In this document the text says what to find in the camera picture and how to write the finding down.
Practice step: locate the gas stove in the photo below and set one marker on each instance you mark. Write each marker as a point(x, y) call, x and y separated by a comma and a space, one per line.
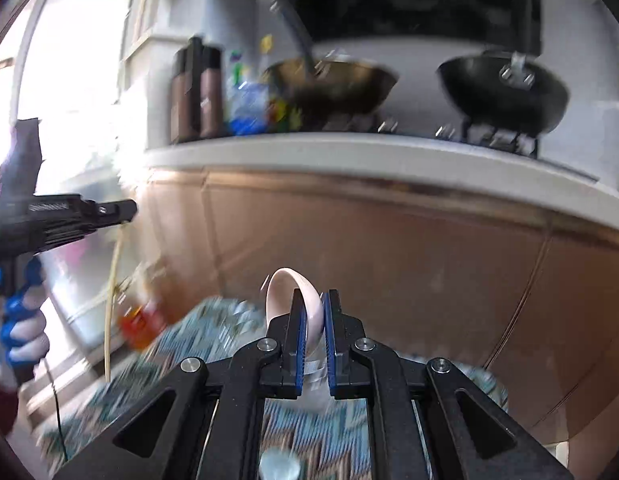
point(484, 136)

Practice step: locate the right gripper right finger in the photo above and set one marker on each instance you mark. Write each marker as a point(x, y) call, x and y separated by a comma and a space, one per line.
point(346, 377)

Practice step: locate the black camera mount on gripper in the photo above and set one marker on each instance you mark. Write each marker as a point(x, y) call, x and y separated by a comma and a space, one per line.
point(19, 172)

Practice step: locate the black wok with handle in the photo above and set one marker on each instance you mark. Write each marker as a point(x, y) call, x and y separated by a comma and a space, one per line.
point(507, 91)

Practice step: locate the blue white salt bag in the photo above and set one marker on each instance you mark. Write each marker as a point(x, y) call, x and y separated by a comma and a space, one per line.
point(247, 101)

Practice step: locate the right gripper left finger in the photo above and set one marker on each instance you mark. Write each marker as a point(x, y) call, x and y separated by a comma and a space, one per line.
point(283, 374)

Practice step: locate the bronze wok with handle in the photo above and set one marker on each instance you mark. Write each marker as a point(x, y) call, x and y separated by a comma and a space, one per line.
point(332, 84)

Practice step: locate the orange oil bottle on floor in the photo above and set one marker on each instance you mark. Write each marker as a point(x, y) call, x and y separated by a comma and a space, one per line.
point(136, 314)

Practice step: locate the left hand white glove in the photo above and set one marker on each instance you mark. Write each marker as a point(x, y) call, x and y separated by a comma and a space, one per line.
point(23, 342)

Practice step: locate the white ceramic spoon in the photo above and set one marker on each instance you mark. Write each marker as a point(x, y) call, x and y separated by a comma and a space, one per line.
point(281, 287)

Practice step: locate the white storage box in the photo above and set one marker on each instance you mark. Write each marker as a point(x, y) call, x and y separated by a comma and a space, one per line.
point(145, 77)

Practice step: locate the zigzag patterned cloth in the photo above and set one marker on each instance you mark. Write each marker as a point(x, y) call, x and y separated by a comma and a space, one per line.
point(203, 421)

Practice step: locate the glass sliding door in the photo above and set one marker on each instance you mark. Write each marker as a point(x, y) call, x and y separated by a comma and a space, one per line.
point(59, 64)

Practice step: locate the metal spoon on cloth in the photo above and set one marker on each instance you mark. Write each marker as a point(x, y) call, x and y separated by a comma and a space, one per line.
point(279, 464)

